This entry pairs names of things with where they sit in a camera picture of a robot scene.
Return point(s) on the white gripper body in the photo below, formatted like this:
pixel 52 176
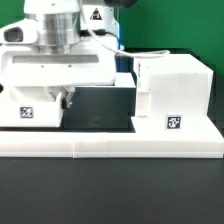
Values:
pixel 86 64

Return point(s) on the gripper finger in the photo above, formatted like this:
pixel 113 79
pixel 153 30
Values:
pixel 53 92
pixel 68 93

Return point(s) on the white drawer tray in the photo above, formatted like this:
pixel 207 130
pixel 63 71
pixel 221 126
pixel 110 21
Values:
pixel 29 107

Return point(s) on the white drawer housing box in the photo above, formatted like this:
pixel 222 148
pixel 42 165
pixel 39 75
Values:
pixel 173 94

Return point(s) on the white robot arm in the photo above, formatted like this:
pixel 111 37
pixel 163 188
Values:
pixel 53 47

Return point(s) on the white fiducial marker plate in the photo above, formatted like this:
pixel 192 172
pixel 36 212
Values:
pixel 124 80

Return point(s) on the white L-shaped fence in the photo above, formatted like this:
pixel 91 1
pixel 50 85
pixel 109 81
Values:
pixel 203 141

